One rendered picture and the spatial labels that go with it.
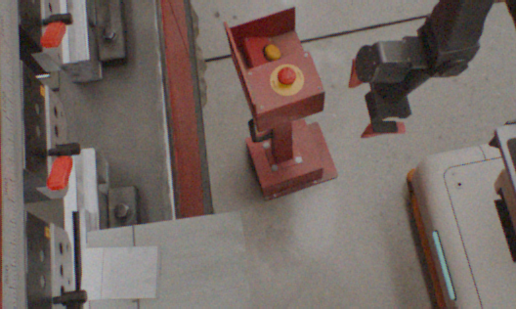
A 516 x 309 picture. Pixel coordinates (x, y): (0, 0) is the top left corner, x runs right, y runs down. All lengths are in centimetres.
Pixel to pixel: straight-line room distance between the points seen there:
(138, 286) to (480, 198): 109
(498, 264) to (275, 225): 68
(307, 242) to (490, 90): 78
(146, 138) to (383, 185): 105
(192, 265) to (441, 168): 99
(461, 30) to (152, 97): 66
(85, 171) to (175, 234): 21
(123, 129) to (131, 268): 32
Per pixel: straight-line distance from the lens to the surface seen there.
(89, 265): 121
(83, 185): 128
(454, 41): 99
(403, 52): 104
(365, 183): 223
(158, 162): 135
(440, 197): 196
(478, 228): 196
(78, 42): 138
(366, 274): 217
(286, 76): 146
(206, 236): 118
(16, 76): 93
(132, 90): 142
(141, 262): 119
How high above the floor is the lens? 215
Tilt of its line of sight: 73 degrees down
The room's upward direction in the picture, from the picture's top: 11 degrees counter-clockwise
